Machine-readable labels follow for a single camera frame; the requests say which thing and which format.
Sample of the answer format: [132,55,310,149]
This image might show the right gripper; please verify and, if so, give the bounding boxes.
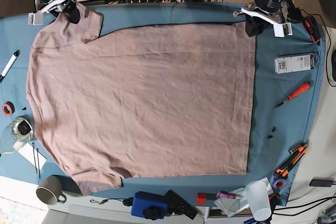
[36,0,80,24]

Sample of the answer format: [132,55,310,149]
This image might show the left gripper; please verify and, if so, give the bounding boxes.
[233,3,286,37]

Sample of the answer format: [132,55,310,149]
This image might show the pink T-shirt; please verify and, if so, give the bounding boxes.
[26,5,256,195]

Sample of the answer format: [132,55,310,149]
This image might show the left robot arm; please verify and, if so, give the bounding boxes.
[233,0,299,38]

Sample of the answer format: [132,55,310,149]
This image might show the blue table cloth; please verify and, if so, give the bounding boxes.
[1,3,328,204]

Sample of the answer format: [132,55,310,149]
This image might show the orange black tool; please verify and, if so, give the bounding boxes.
[304,15,321,45]

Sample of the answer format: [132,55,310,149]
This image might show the white black marker pen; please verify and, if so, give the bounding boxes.
[0,50,20,82]

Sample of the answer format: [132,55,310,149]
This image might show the black small screws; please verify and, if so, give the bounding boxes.
[267,126,277,139]

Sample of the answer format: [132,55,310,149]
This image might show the red tape roll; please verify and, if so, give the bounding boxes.
[2,102,15,116]

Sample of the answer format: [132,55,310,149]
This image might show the clear tape roll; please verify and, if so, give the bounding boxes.
[7,116,34,142]

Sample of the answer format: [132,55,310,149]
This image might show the black zip tie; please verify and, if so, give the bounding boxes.
[36,148,41,179]
[32,142,38,174]

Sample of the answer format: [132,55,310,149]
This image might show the white paper card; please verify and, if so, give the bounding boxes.
[18,144,47,170]

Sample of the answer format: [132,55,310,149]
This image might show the orange black utility knife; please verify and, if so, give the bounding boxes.
[274,146,307,178]

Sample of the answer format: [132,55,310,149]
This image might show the purple tape roll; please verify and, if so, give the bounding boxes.
[272,178,286,189]

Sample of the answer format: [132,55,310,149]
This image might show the frosted plastic cup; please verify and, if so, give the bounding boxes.
[244,180,271,222]

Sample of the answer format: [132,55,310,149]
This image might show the black phone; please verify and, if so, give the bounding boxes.
[309,178,335,187]

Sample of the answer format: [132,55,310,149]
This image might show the purple small flashlight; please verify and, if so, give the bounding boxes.
[216,191,236,199]

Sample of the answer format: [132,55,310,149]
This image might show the red black block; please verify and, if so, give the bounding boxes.
[196,193,217,205]

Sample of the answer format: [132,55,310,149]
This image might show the grey ceramic mug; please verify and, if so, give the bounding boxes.
[36,175,67,206]

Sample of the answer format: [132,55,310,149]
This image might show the black remote control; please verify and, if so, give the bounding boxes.
[164,190,198,220]

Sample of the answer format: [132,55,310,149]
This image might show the blue box device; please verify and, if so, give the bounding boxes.
[131,191,168,220]

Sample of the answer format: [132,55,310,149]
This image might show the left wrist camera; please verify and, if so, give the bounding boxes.
[273,23,292,38]

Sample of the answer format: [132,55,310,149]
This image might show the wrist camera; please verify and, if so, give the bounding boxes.
[273,23,292,38]
[28,12,44,26]

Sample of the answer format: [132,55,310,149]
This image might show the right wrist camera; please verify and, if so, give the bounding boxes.
[28,12,44,26]

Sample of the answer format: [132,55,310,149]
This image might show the orange handle screwdriver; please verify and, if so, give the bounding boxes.
[274,81,311,110]

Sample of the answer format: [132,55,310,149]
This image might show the black lanyard clip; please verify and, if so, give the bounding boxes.
[89,197,134,207]

